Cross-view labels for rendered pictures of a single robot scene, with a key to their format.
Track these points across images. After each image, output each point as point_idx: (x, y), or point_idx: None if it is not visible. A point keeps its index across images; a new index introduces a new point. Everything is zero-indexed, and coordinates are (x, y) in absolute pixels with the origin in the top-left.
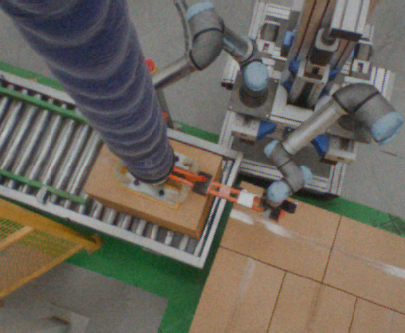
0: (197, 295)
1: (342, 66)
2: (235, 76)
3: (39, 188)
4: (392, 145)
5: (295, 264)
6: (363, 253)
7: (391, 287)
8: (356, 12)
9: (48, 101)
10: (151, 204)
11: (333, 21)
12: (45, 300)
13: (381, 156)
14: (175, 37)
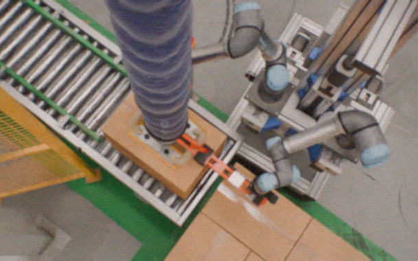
0: (168, 248)
1: (352, 92)
2: (258, 71)
3: (63, 115)
4: (374, 170)
5: (260, 247)
6: (322, 255)
7: None
8: (379, 53)
9: (93, 43)
10: (153, 158)
11: (358, 54)
12: (38, 210)
13: (361, 177)
14: (217, 21)
